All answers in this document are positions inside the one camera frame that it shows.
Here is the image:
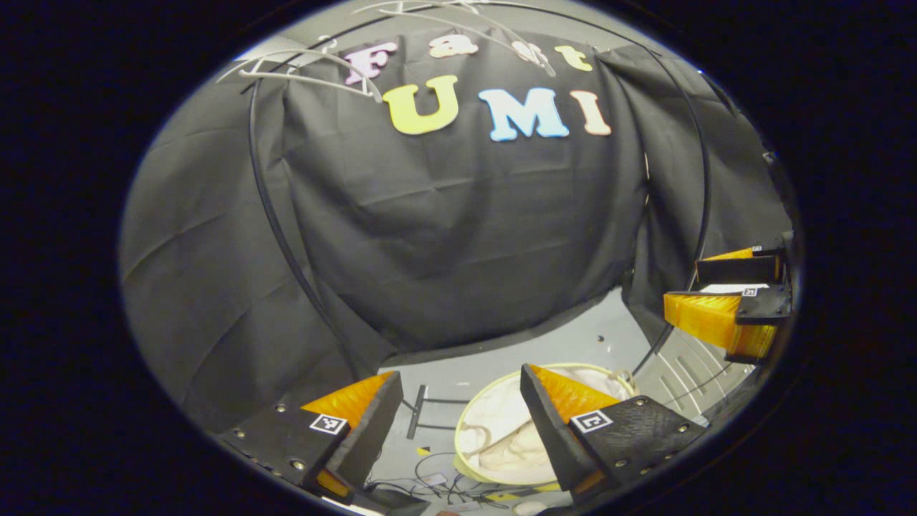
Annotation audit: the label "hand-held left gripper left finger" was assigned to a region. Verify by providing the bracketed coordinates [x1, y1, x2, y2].
[215, 371, 404, 502]

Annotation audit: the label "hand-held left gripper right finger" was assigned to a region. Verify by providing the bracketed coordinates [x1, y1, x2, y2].
[519, 363, 710, 502]

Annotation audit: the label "cream round laundry hamper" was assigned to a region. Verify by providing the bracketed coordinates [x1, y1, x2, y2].
[453, 362, 638, 489]

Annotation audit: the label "white plastic hanger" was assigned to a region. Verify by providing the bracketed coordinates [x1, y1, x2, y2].
[355, 0, 557, 78]
[215, 39, 385, 105]

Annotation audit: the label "black clothes rack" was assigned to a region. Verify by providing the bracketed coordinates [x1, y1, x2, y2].
[244, 0, 714, 441]

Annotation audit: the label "grey ribbed panel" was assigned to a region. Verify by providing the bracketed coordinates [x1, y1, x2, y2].
[634, 328, 757, 420]

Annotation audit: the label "black backdrop cloth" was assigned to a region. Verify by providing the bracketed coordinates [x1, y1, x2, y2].
[118, 21, 796, 434]

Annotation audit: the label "black floor cables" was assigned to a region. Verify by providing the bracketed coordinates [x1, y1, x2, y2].
[387, 451, 549, 513]

